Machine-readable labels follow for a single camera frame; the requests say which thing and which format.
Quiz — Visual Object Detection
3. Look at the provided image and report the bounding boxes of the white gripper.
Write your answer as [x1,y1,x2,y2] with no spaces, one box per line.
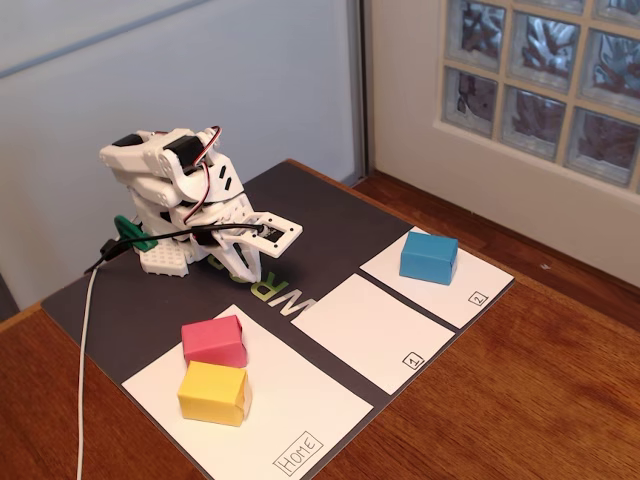
[172,194,265,282]

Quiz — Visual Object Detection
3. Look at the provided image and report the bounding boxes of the blue paper box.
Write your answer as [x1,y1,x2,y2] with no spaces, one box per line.
[398,230,460,287]

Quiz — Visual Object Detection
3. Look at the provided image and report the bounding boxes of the pink paper box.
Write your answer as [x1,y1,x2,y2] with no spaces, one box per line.
[180,314,250,370]

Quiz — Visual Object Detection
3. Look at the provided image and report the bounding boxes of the yellow paper box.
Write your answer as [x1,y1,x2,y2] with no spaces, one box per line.
[177,360,254,428]

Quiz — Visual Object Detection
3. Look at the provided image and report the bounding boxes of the white paper marked HOME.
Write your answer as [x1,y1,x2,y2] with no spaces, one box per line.
[121,303,375,480]

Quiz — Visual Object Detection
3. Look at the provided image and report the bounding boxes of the dark grey board mat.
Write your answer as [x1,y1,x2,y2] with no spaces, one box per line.
[40,159,516,480]

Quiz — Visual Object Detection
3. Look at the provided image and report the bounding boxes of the green clamp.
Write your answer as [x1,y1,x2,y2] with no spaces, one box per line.
[113,214,160,253]

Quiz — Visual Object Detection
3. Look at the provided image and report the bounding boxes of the white paper marked 1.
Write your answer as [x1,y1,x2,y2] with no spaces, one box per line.
[290,273,456,396]

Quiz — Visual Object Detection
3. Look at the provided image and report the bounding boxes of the pale blue sliding door panel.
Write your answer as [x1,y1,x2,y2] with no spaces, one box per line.
[0,0,361,311]

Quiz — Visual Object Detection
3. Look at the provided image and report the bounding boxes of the white paper marked 2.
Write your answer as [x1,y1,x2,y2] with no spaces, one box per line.
[359,226,515,330]

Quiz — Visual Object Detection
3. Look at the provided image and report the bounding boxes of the glass block window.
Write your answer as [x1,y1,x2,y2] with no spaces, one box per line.
[432,0,640,196]

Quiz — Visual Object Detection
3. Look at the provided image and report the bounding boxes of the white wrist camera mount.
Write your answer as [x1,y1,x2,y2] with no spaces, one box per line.
[234,211,304,259]

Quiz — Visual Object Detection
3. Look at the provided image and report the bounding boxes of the red white black servo cable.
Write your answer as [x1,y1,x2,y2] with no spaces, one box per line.
[182,125,224,227]

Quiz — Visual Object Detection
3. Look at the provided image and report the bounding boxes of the grey metal door frame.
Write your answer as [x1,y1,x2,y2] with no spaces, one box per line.
[346,0,375,184]

